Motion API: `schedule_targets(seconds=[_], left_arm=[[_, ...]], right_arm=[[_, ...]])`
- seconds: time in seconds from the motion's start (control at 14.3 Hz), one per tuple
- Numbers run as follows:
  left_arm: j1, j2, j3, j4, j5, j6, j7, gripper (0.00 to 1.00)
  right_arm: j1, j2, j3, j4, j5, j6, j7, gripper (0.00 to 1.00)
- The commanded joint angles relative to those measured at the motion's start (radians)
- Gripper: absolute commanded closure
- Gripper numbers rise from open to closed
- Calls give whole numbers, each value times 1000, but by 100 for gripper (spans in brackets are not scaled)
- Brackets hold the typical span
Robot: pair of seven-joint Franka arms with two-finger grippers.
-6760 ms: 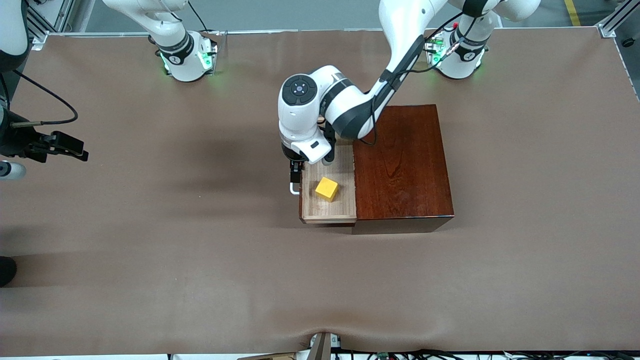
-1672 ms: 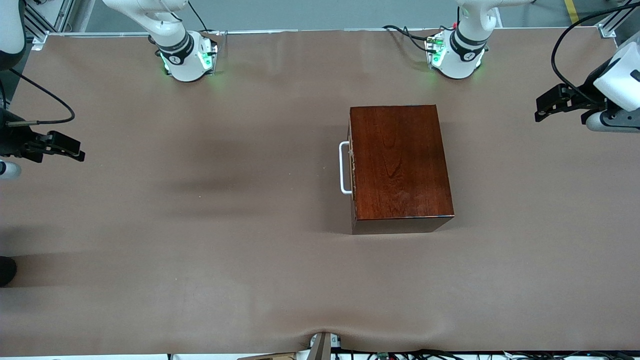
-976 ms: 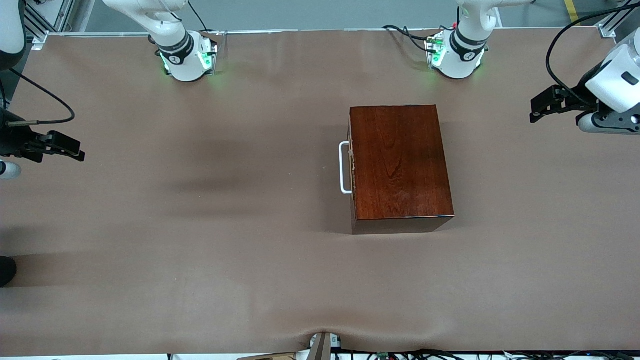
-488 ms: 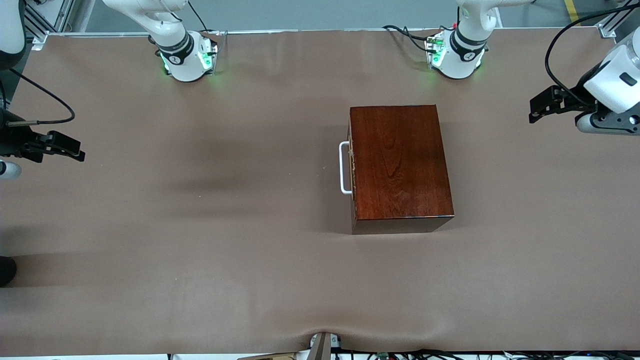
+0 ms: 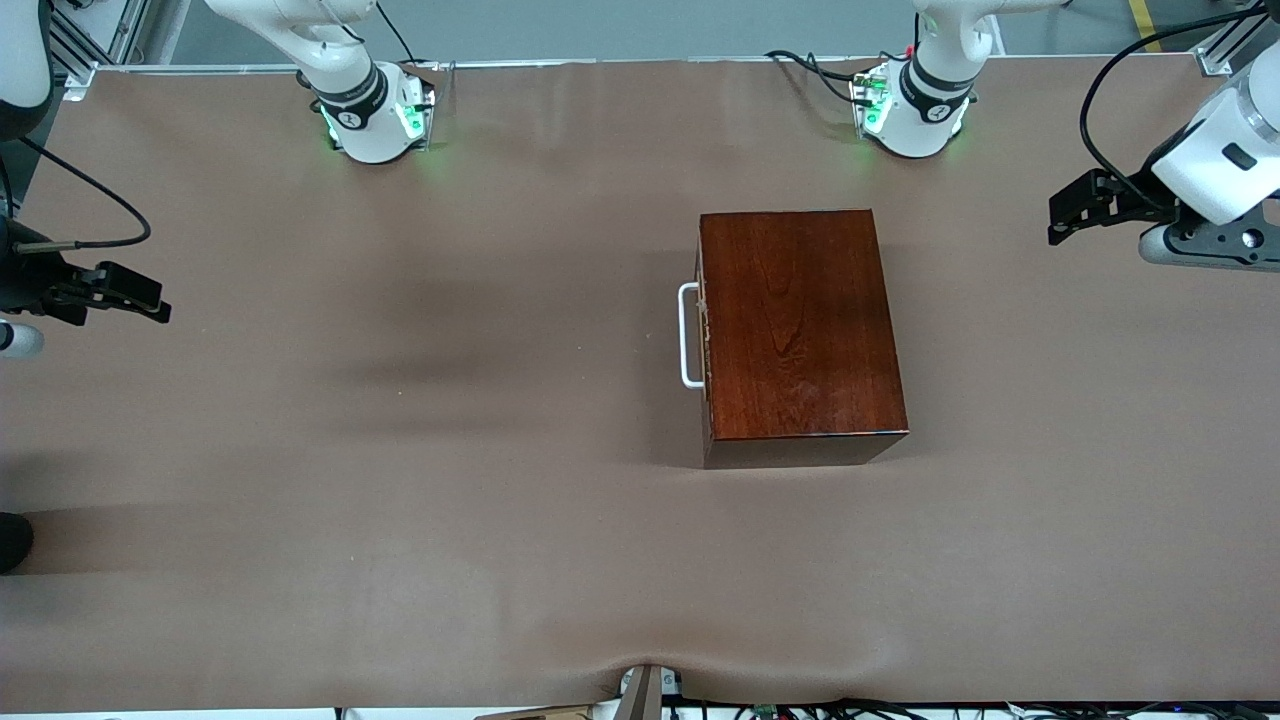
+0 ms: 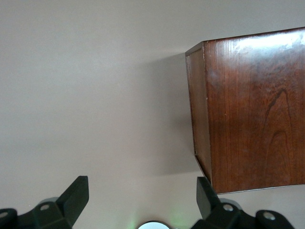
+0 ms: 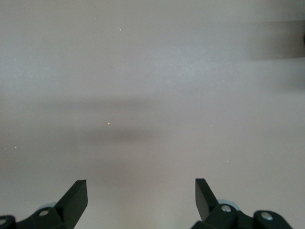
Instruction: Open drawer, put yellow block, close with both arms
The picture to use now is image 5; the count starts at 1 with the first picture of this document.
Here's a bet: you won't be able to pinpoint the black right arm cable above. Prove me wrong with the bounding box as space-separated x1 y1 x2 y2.
10 135 153 251

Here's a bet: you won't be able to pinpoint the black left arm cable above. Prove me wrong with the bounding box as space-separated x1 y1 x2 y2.
1078 6 1276 213

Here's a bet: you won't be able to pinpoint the brown table mat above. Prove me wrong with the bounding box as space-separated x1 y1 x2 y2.
0 55 1280 713

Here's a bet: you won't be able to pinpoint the black round object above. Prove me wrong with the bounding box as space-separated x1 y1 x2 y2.
0 512 34 576

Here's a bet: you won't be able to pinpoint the wooden drawer with white handle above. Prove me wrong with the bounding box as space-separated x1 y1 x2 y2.
678 235 713 469

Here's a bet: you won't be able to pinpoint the dark wooden drawer cabinet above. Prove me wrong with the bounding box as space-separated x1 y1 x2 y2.
697 209 909 469

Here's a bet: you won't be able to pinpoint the black base cable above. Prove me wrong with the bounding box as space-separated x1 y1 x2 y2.
375 0 421 66

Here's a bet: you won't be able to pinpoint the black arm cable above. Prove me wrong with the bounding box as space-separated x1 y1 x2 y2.
10 135 153 251
1078 6 1276 213

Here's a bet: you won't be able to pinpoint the black base cables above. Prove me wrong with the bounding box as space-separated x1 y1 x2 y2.
765 48 871 106

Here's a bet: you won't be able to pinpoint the aluminium frame profile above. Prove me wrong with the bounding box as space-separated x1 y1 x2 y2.
1195 0 1280 76
40 0 151 101

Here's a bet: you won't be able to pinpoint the grey table clamp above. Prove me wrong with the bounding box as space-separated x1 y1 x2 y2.
615 663 681 720

